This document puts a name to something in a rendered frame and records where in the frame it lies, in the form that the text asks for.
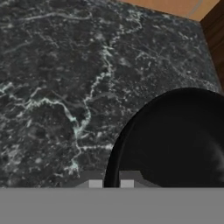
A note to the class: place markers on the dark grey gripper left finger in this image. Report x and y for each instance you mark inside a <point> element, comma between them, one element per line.
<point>95,183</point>

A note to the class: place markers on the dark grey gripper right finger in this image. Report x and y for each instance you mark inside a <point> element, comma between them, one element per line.
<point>128,183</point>

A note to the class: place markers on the black bowl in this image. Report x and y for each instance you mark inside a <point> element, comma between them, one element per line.
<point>175,137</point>

